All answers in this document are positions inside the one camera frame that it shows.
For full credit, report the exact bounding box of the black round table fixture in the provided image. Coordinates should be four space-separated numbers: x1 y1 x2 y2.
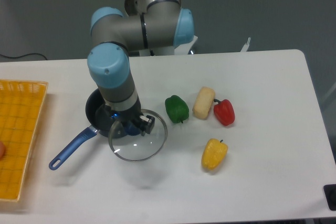
323 184 336 211

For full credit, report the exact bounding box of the glass pot lid blue knob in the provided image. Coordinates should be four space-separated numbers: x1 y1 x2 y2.
109 109 168 162

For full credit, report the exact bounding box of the red bell pepper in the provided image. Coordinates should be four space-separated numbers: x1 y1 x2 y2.
213 99 235 126

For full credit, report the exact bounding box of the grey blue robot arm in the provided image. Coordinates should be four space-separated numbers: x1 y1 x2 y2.
87 0 194 137

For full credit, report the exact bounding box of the yellow woven basket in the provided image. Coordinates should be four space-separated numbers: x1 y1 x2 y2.
1 79 48 202

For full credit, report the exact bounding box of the yellow bell pepper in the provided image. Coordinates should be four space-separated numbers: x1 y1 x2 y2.
201 138 228 170

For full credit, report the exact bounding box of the black cable on floor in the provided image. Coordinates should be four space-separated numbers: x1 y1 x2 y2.
0 52 48 60

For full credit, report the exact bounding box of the white bracket behind table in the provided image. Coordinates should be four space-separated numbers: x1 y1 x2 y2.
240 37 251 52

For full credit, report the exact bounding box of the beige bread roll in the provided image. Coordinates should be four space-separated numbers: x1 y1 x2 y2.
192 87 215 120

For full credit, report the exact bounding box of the green bell pepper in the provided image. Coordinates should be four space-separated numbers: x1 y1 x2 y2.
165 95 189 123

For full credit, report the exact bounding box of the dark blue saucepan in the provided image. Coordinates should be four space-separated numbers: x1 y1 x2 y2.
49 89 126 170

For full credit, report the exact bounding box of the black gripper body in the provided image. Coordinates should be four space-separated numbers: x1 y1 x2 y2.
105 104 144 135

